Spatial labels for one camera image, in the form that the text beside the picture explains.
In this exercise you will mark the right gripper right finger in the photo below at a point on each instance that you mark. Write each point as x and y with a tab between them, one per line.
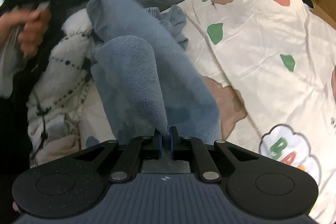
195	152

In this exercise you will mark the cream bear print bedsheet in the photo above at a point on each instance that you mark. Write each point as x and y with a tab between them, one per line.
270	66

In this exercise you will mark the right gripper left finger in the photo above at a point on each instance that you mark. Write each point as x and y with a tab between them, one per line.
138	150

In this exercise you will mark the light blue denim pants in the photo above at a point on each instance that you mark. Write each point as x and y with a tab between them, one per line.
143	76

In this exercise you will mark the white fluffy garment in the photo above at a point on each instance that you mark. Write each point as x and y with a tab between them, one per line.
56	101

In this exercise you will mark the person's left hand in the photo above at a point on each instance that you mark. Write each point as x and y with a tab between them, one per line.
35	25

